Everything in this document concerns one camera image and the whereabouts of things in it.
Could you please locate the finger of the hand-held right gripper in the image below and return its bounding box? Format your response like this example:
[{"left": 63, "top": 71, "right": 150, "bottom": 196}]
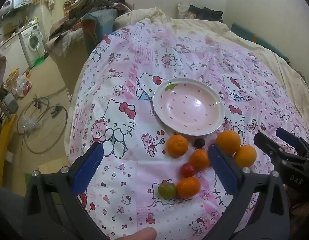
[
  {"left": 253, "top": 132, "right": 309, "bottom": 163},
  {"left": 275, "top": 127, "right": 309, "bottom": 156}
]

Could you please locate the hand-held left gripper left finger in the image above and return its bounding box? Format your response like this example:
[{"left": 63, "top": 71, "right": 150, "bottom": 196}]
[{"left": 26, "top": 142, "right": 106, "bottom": 240}]

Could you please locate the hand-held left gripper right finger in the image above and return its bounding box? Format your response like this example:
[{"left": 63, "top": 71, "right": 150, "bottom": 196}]
[{"left": 207, "top": 144, "right": 291, "bottom": 240}]

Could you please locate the large orange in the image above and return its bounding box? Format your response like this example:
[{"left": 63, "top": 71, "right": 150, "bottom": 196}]
[
  {"left": 215, "top": 130, "right": 241, "bottom": 155},
  {"left": 234, "top": 145, "right": 257, "bottom": 169}
]

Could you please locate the small mandarin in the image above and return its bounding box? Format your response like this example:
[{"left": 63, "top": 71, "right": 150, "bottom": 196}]
[
  {"left": 176, "top": 177, "right": 201, "bottom": 198},
  {"left": 166, "top": 135, "right": 189, "bottom": 158},
  {"left": 189, "top": 149, "right": 210, "bottom": 170}
]

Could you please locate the red tomato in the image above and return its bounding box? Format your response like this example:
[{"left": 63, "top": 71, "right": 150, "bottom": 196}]
[{"left": 180, "top": 163, "right": 196, "bottom": 178}]

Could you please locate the pink spotted plate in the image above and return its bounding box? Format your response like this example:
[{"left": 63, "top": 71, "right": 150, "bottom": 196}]
[{"left": 153, "top": 78, "right": 225, "bottom": 136}]

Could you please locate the person's left hand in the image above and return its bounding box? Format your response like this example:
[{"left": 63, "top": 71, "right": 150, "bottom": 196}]
[{"left": 114, "top": 227, "right": 157, "bottom": 240}]

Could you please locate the green tomato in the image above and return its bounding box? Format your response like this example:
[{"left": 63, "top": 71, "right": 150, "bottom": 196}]
[{"left": 157, "top": 182, "right": 177, "bottom": 198}]

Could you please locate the yellow stand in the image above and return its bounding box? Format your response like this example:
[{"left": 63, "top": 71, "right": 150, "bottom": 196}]
[{"left": 0, "top": 114, "right": 18, "bottom": 185}]

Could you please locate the pink cartoon printed blanket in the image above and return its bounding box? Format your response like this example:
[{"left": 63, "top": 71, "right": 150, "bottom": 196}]
[{"left": 69, "top": 21, "right": 309, "bottom": 240}]

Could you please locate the teal mat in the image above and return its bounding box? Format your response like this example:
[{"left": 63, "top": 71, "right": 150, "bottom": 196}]
[{"left": 231, "top": 22, "right": 292, "bottom": 63}]

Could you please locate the clear plastic bag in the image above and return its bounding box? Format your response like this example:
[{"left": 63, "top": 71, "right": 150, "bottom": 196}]
[{"left": 16, "top": 73, "right": 33, "bottom": 98}]

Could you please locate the white washing machine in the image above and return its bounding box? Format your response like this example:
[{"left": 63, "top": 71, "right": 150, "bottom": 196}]
[{"left": 19, "top": 21, "right": 45, "bottom": 68}]

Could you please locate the dark clothing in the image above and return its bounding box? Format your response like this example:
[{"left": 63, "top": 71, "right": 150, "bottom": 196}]
[{"left": 188, "top": 4, "right": 224, "bottom": 23}]

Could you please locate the pile of clothes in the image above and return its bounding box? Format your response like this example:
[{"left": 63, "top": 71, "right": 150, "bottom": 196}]
[{"left": 46, "top": 0, "right": 132, "bottom": 58}]

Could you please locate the frilled pillow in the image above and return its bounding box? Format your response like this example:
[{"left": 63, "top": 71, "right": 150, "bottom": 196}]
[{"left": 177, "top": 1, "right": 190, "bottom": 18}]

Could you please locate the coiled cable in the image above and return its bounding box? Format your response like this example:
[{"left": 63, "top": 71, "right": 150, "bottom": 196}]
[{"left": 16, "top": 94, "right": 69, "bottom": 155}]

